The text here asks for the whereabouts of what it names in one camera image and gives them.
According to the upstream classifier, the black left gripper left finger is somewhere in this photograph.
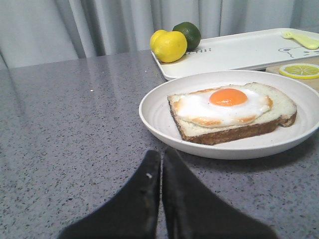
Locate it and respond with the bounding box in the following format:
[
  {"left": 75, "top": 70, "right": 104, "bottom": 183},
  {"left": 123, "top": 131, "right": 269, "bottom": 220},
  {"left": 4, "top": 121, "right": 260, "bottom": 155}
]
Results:
[{"left": 59, "top": 150, "right": 160, "bottom": 239}]

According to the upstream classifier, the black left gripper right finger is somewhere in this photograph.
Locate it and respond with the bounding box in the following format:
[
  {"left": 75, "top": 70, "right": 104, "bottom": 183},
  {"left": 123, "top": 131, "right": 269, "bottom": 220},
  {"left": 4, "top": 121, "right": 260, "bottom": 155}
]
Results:
[{"left": 162, "top": 148, "right": 277, "bottom": 239}]

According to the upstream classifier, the white round plate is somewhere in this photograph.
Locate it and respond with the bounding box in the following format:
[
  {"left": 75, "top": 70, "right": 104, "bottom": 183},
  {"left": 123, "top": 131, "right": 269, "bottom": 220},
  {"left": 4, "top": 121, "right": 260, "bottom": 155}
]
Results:
[{"left": 139, "top": 70, "right": 319, "bottom": 159}]

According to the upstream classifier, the white bear tray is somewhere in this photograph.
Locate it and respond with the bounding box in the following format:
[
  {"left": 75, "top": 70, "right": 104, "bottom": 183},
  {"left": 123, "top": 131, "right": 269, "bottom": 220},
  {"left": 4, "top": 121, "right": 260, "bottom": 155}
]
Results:
[{"left": 156, "top": 28, "right": 319, "bottom": 80}]

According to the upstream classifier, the fried egg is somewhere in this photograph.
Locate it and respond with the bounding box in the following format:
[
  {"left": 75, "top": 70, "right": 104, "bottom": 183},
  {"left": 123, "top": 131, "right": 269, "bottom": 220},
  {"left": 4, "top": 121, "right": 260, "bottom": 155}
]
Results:
[{"left": 169, "top": 86, "right": 273, "bottom": 128}]

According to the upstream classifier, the yellow lemon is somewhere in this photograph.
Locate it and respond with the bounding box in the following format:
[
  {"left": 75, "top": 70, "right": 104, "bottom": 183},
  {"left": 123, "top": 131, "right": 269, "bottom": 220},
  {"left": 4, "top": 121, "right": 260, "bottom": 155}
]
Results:
[{"left": 150, "top": 29, "right": 187, "bottom": 63}]

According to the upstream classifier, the green lime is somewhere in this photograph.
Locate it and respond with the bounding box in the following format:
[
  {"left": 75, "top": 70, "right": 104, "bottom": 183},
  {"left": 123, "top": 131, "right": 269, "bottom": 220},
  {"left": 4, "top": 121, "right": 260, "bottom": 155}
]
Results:
[{"left": 172, "top": 22, "right": 201, "bottom": 51}]

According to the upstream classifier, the wooden cutting board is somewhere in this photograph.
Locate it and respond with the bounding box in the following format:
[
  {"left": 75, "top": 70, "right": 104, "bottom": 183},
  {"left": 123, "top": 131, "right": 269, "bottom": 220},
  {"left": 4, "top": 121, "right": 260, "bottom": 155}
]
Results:
[{"left": 266, "top": 57, "right": 319, "bottom": 91}]

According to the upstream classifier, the lemon slice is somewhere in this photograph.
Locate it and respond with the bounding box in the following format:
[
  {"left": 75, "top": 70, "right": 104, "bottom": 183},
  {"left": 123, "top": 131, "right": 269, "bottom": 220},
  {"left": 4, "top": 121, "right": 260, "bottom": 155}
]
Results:
[{"left": 279, "top": 63, "right": 319, "bottom": 80}]

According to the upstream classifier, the yellow plastic fork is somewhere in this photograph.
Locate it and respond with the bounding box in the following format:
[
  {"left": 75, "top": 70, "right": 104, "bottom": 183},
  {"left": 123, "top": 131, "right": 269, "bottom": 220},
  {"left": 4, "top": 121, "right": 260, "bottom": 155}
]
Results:
[{"left": 282, "top": 31, "right": 319, "bottom": 50}]

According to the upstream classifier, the grey curtain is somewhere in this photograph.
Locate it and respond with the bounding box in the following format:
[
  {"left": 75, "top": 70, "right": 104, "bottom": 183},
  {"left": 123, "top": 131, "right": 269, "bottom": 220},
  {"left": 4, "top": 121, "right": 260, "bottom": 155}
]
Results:
[{"left": 0, "top": 0, "right": 319, "bottom": 70}]

